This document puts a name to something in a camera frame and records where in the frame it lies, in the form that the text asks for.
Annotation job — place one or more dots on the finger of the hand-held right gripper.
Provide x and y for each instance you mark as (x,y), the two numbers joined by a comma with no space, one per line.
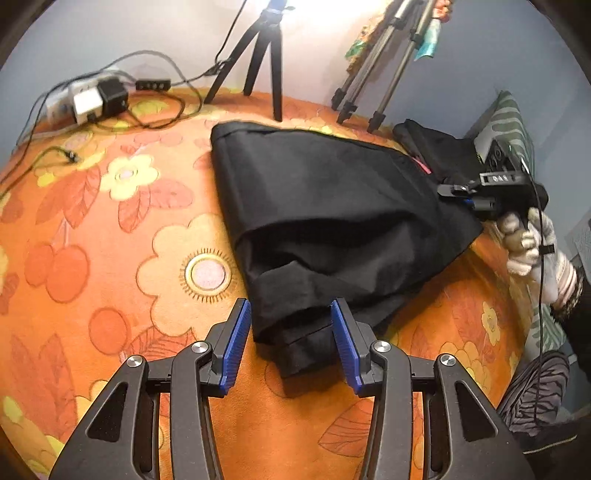
(468,202)
(455,189)

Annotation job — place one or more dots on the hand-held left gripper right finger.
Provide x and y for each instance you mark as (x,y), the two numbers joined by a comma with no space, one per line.
(346,350)

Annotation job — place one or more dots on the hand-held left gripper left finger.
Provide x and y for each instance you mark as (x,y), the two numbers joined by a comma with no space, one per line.
(235,341)

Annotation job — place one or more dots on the black pants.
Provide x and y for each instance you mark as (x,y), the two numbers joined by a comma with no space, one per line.
(323,207)
(434,147)

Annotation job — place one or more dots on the person's right forearm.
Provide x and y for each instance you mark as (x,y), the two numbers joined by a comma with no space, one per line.
(579,323)

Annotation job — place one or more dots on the person's right hand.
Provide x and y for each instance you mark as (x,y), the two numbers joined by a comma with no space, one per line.
(521,249)

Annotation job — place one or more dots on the large grey tripod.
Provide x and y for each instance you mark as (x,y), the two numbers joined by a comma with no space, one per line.
(376,121)

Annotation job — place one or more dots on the orange floral bedsheet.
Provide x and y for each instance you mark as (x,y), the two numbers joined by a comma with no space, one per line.
(138,230)

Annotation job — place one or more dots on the teal hanging cloth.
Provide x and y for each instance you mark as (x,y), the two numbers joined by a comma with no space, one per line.
(429,39)

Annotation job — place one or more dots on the yellow floral hanging cloth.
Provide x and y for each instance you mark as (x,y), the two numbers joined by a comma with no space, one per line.
(360,50)

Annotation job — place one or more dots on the zebra striped cloth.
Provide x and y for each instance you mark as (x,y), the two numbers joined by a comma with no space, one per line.
(531,392)

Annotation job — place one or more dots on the small black tripod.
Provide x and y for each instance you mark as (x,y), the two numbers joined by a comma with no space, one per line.
(277,69)

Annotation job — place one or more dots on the dark cloth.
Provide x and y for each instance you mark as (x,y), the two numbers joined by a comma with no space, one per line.
(554,438)

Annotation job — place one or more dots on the black power adapter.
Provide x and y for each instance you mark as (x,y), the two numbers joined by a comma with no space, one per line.
(113,97)

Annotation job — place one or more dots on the white power adapter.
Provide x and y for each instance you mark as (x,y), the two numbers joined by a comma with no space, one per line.
(87,104)

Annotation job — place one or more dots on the white power strip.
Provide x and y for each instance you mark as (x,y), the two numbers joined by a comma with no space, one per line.
(57,106)

